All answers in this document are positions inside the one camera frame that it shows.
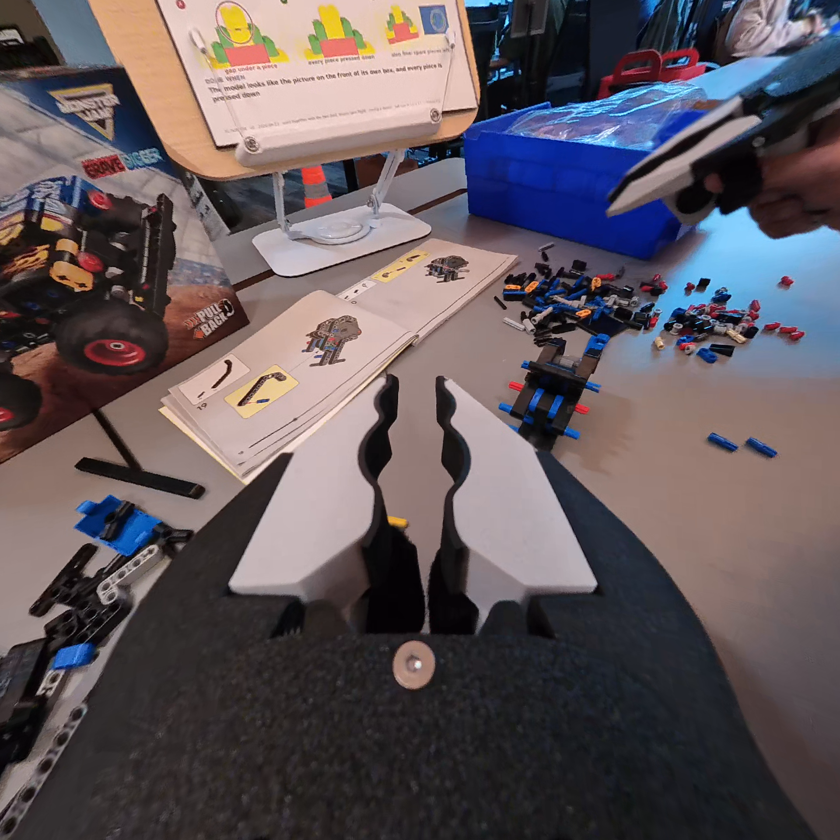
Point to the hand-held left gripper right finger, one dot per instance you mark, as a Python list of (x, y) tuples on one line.
[(525, 525)]

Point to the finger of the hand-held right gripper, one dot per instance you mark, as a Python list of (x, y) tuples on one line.
[(695, 161)]

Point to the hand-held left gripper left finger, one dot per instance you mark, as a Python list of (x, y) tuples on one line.
[(302, 525)]

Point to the lego motor chassis assembly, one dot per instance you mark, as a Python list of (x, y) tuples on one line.
[(554, 387)]

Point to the long black lego beam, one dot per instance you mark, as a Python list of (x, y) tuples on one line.
[(138, 478)]

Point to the pile of small lego pins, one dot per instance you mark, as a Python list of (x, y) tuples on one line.
[(577, 295)]

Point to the blue lego panel piece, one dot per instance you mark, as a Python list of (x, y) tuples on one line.
[(118, 525)]

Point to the thin black lego axle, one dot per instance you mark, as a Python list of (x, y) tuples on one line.
[(118, 439)]

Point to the lego instruction booklet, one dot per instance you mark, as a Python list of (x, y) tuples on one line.
[(367, 328)]

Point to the blue lego pin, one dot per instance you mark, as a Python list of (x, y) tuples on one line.
[(761, 447), (722, 442)]

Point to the pile of assorted lego beams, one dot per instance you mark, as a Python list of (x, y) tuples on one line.
[(79, 610)]

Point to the lego set box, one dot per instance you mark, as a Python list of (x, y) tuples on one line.
[(79, 262)]

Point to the person's right hand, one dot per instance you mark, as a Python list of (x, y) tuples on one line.
[(804, 190)]

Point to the background table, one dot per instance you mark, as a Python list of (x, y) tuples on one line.
[(741, 75)]

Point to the clear plastic bag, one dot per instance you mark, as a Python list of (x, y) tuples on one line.
[(604, 115)]

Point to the red plastic basket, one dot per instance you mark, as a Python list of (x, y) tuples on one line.
[(649, 65)]

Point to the blue plastic bin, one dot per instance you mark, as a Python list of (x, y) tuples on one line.
[(558, 184)]

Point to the cluster of red blue connectors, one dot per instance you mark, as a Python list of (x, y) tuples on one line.
[(715, 321)]

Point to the orange traffic cone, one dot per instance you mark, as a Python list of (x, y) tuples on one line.
[(316, 187)]

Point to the instruction sheet board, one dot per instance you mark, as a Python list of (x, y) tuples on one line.
[(315, 79)]

